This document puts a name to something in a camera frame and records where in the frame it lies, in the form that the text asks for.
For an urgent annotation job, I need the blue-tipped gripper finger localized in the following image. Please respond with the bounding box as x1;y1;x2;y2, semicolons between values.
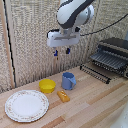
53;46;59;58
65;45;72;55

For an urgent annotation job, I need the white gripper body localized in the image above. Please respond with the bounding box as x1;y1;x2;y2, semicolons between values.
46;29;81;48

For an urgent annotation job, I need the black cable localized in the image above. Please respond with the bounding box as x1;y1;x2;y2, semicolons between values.
79;13;128;37

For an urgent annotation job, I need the orange block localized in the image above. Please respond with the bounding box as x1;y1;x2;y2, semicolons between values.
56;89;71;103

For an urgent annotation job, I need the blue cup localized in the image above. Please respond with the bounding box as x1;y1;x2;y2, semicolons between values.
61;71;77;91

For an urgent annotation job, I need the black wire dish rack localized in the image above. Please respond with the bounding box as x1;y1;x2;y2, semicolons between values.
89;37;128;80

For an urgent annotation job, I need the yellow bowl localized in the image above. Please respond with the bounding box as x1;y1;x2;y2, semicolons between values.
38;78;57;94

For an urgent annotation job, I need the white patterned plate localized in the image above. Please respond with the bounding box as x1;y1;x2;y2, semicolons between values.
4;89;50;123

